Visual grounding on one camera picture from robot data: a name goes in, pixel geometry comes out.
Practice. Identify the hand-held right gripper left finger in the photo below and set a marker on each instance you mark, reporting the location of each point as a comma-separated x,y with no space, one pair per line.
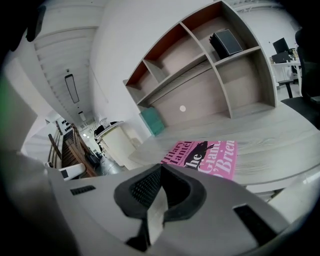
100,212

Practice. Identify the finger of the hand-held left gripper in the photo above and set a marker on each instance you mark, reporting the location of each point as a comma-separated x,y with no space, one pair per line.
75,170

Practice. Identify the black speaker box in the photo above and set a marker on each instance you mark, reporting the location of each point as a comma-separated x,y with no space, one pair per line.
226,42

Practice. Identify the long black ceiling lamp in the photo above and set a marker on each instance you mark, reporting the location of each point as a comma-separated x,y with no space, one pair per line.
72,87

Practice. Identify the pink book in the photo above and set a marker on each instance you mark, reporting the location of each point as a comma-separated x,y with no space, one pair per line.
212,157

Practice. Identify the teal book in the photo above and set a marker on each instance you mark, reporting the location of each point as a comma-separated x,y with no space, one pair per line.
152,122

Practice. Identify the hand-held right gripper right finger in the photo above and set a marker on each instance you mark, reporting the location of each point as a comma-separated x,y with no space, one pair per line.
212,220

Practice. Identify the black computer monitor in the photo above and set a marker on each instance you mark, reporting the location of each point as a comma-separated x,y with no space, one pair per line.
280,45

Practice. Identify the wooden desk shelf unit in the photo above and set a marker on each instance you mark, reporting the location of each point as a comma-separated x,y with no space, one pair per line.
240,82

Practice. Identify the white desk with black equipment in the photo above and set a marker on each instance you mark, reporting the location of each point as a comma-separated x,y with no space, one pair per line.
285,65

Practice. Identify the black bag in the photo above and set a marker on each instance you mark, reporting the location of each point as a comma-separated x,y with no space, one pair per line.
100,130

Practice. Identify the small white pendant lamp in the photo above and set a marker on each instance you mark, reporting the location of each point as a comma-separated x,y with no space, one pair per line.
81,116

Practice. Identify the glass jar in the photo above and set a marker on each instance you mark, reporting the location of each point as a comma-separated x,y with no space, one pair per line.
104,122

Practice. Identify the wooden staircase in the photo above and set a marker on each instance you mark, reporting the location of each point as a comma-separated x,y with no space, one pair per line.
72,150

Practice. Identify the black office chair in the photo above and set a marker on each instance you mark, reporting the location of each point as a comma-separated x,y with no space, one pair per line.
307,75

